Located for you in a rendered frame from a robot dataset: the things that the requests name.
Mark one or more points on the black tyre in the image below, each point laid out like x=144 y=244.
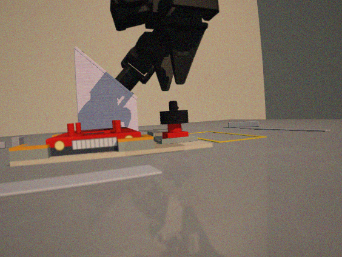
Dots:
x=174 y=117

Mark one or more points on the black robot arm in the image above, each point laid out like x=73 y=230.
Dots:
x=126 y=14

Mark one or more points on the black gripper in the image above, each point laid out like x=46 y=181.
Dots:
x=178 y=31

